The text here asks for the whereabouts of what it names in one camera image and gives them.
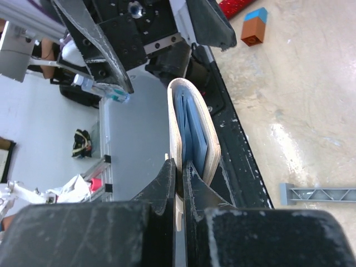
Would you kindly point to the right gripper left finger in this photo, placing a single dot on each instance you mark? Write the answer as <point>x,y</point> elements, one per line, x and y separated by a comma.
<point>139,232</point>

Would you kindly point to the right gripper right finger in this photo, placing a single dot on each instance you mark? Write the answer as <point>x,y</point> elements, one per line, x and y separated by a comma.
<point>218,234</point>

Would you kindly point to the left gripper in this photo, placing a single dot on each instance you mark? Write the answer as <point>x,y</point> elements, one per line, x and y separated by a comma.
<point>118,36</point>

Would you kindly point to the beige card holder wallet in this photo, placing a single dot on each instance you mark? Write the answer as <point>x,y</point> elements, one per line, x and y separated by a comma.
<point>192,136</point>

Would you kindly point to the red glitter microphone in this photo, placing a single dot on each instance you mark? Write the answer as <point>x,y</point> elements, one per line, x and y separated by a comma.
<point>231,8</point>

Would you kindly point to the grey truss beam piece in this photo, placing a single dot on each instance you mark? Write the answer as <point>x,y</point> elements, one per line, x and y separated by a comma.
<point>291,195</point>

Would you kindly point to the brown blue toy brick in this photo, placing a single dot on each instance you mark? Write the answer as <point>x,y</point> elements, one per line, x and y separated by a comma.
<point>254,25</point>

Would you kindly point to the aluminium frame rail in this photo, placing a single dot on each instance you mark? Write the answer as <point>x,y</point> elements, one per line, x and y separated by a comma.
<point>100,174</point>

